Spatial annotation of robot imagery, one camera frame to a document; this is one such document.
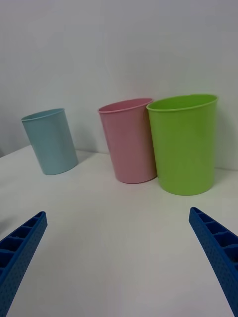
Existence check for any pink plastic bin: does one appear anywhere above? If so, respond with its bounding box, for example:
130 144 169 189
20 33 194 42
98 97 158 184

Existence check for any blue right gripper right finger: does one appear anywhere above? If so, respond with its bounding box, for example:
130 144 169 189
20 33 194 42
188 207 238 317

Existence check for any pale blue plastic bin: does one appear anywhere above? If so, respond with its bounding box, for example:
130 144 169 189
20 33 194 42
20 107 79 176

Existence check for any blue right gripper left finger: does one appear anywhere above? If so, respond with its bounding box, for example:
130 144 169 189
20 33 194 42
0 211 48 317

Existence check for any green plastic bin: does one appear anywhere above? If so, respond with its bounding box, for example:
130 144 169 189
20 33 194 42
146 93 219 196

